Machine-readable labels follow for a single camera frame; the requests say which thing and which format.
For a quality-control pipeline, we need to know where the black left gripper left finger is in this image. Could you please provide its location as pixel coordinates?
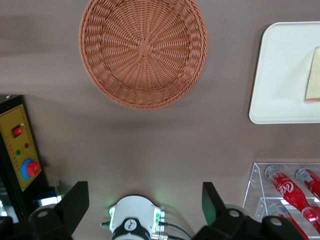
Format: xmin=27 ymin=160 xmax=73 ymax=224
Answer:
xmin=28 ymin=181 xmax=90 ymax=240

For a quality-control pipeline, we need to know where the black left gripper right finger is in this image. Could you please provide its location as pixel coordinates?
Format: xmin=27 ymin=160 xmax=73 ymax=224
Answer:
xmin=192 ymin=181 xmax=310 ymax=240

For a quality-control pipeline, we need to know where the triangular sandwich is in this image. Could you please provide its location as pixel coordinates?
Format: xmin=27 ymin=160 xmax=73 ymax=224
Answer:
xmin=304 ymin=46 xmax=320 ymax=102

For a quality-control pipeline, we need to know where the cream plastic tray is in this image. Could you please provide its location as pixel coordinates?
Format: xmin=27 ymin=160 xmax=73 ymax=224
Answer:
xmin=248 ymin=21 xmax=320 ymax=125

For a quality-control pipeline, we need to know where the round brown wicker basket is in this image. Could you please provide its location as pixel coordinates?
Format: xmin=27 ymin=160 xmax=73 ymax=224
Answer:
xmin=78 ymin=0 xmax=209 ymax=111

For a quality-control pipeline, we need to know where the clear acrylic bottle rack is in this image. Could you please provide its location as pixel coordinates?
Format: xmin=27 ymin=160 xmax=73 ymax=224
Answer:
xmin=242 ymin=162 xmax=320 ymax=240

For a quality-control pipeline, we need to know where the red cola bottle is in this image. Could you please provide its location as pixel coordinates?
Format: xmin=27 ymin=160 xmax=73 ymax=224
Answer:
xmin=295 ymin=167 xmax=320 ymax=200
xmin=264 ymin=164 xmax=319 ymax=224
xmin=267 ymin=201 xmax=310 ymax=240

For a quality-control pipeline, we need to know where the black food warmer appliance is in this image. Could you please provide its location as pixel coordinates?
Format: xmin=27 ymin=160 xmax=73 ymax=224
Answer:
xmin=0 ymin=94 xmax=65 ymax=226

